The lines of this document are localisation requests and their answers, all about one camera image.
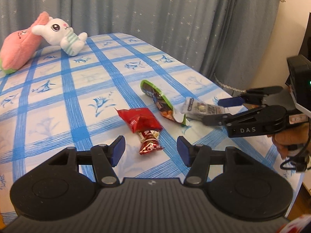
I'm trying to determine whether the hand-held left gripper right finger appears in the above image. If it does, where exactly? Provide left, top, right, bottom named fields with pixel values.
left=176, top=136, right=258, bottom=185

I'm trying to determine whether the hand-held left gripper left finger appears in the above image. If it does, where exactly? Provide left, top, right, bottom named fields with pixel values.
left=44, top=135, right=126, bottom=187

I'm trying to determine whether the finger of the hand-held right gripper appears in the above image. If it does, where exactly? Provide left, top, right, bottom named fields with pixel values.
left=202, top=105, right=270, bottom=127
left=218, top=87, right=283, bottom=107

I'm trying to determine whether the clear packet with dark snack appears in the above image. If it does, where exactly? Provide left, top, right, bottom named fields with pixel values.
left=181, top=97, right=226, bottom=122

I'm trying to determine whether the red brown foil candy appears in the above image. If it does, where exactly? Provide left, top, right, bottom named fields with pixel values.
left=137, top=130, right=164, bottom=155

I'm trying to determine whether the large red snack packet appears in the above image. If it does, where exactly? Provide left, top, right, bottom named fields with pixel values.
left=116, top=107, right=163, bottom=134

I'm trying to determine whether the green-edged printed snack packet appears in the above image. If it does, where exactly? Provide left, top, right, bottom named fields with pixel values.
left=140, top=80, right=190, bottom=127

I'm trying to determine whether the person's right hand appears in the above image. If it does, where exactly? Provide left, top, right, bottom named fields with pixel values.
left=271, top=124, right=311, bottom=161

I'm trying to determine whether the blue lace-trimmed cloth cover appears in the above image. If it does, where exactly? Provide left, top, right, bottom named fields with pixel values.
left=206, top=0, right=286, bottom=97

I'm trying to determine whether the blue checked tablecloth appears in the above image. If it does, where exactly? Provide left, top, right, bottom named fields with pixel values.
left=0, top=33, right=305, bottom=226

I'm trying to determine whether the blue star-print curtain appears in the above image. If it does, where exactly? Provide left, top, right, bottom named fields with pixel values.
left=0, top=0, right=234, bottom=78

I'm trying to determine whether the white rabbit plush toy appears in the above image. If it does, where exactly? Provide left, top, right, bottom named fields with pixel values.
left=31, top=17, right=88, bottom=57

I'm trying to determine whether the pink peach plush toy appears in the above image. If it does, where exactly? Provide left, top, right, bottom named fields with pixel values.
left=0, top=11, right=49, bottom=75

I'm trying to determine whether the black cable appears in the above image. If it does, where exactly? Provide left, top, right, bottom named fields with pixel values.
left=279, top=138, right=311, bottom=173

